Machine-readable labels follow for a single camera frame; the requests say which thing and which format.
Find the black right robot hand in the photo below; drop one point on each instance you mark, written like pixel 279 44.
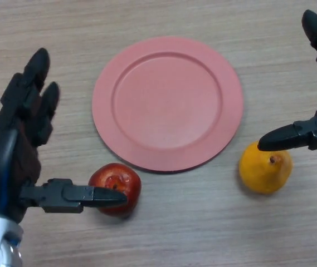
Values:
pixel 286 137

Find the red apple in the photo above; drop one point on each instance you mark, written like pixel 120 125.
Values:
pixel 111 172

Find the pink round plate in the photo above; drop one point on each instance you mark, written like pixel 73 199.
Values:
pixel 169 105

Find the yellow pear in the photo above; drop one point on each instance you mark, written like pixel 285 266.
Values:
pixel 261 175

